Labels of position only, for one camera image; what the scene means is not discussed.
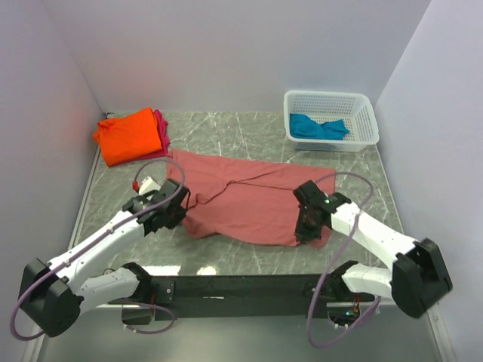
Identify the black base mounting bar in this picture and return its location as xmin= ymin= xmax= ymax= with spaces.
xmin=126 ymin=274 xmax=319 ymax=318

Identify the folded orange t-shirt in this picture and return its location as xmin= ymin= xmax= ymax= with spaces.
xmin=92 ymin=108 xmax=163 ymax=167

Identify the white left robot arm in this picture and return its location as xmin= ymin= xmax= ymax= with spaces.
xmin=16 ymin=177 xmax=190 ymax=337

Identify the blue t-shirt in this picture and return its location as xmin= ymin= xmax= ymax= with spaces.
xmin=289 ymin=113 xmax=349 ymax=141

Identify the salmon pink t-shirt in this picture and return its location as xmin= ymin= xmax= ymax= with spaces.
xmin=166 ymin=149 xmax=335 ymax=247

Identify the folded magenta t-shirt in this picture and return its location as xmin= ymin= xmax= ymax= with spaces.
xmin=141 ymin=109 xmax=171 ymax=160

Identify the white plastic basket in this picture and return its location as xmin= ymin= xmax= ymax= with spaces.
xmin=283 ymin=90 xmax=380 ymax=152

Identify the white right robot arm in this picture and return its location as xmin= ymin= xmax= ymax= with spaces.
xmin=294 ymin=181 xmax=453 ymax=318

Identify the aluminium frame rail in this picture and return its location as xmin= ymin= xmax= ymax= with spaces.
xmin=23 ymin=302 xmax=456 ymax=361

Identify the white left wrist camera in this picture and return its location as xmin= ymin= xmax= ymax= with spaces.
xmin=132 ymin=176 xmax=161 ymax=195

